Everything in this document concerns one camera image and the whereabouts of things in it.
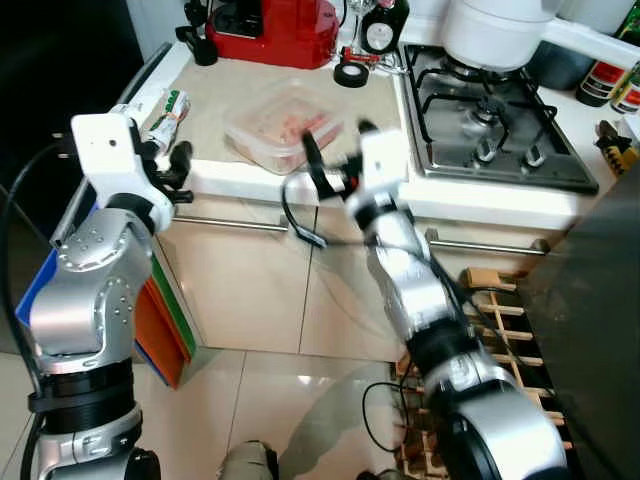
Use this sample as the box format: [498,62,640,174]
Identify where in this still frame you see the beige counter mat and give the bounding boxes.
[175,55,421,171]

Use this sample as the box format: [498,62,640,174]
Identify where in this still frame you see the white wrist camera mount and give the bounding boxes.
[355,127,413,206]
[69,111,177,218]

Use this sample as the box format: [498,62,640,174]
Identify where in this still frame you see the dark sauce bottle red label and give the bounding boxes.
[574,58,629,109]

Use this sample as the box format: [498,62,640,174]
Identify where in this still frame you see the white green drink carton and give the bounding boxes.
[108,87,193,153]

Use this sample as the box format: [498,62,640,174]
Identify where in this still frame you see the black handled utensil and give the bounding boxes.
[174,0,221,68]

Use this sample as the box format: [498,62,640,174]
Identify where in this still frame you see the black round dial timer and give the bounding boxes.
[358,0,412,57]

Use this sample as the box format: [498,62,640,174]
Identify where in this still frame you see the black tape roll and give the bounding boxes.
[332,61,372,90]

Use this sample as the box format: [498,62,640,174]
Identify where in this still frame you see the robot left leg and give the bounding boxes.
[217,440,283,480]

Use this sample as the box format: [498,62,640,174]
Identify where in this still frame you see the steel gas hob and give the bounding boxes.
[399,44,602,197]

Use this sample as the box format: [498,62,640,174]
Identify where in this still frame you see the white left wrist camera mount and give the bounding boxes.
[69,111,177,218]

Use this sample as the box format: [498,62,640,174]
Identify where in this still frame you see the green cutting board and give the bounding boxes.
[150,255,199,363]

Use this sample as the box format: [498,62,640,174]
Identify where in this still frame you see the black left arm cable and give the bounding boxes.
[0,133,81,480]

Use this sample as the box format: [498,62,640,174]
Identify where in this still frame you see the orange cutting board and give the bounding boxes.
[132,280,188,391]

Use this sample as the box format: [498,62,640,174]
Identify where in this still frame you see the white cooking pot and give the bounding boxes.
[440,0,640,74]

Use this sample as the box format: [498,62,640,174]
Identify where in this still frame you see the small blue cutting board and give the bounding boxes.
[14,250,61,331]

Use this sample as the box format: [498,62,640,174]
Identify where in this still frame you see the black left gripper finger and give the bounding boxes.
[165,141,195,193]

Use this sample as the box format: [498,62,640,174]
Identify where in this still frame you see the green printed carton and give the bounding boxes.
[614,0,640,43]

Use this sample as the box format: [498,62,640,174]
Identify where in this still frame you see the dark grey pot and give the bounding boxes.
[525,40,601,93]

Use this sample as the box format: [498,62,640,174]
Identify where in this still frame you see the red kitchen appliance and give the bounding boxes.
[204,0,342,71]

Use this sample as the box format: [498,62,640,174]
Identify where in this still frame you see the black yellow kitchen tool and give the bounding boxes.
[596,119,640,177]

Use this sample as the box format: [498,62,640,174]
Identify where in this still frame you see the cream kitchen cabinet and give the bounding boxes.
[150,195,546,366]

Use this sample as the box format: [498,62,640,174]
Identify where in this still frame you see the small dark sauce bottle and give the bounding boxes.
[610,68,640,116]

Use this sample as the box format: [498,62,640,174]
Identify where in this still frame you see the wooden slatted pallet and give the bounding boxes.
[393,265,579,480]

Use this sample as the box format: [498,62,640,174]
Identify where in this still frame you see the metal cabinet bar handle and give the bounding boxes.
[424,228,553,257]
[178,212,293,235]

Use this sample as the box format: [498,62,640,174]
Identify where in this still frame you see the tall black appliance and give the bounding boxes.
[0,0,146,251]

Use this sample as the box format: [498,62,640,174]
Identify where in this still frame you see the small dark grey fridge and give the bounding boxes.
[517,140,640,480]

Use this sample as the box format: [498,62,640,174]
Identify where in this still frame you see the clear plastic food container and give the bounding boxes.
[224,84,348,177]

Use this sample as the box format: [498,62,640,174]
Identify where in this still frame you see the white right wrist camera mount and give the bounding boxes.
[355,127,413,206]

